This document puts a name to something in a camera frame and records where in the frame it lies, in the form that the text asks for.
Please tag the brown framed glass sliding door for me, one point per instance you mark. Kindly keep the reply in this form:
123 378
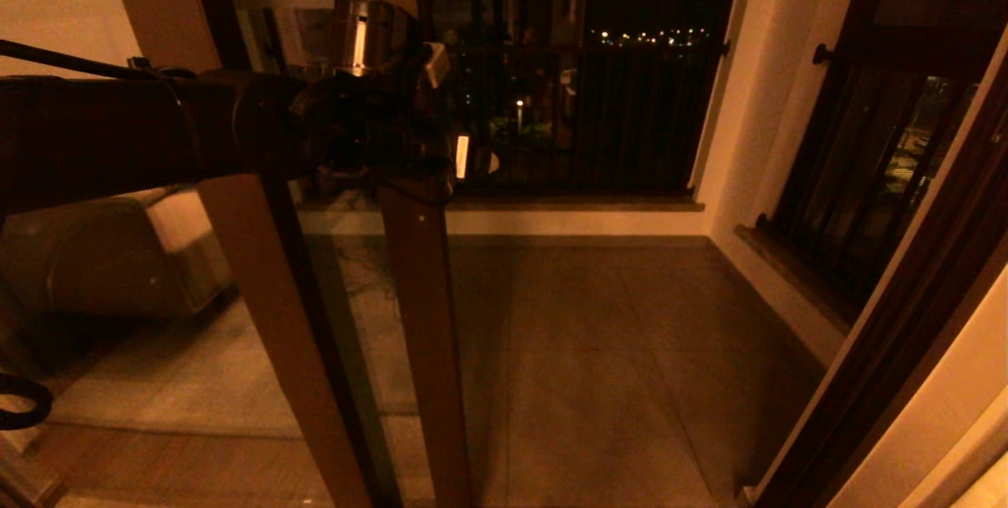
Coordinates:
417 295

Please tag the grey sofa with light cushions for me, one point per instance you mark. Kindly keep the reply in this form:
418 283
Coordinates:
102 264

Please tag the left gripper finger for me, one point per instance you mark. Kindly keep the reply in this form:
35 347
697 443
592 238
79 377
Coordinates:
484 163

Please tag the dark metal balcony railing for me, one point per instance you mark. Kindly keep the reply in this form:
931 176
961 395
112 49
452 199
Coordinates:
598 146

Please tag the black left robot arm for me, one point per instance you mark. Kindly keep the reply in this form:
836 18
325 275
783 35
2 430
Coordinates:
118 138

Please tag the dark brown door jamb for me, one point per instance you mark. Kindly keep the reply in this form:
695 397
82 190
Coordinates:
906 319

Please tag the stone side window sill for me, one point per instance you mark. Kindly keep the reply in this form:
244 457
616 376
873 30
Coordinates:
795 279

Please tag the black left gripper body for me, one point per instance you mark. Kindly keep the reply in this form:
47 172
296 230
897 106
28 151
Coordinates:
378 130

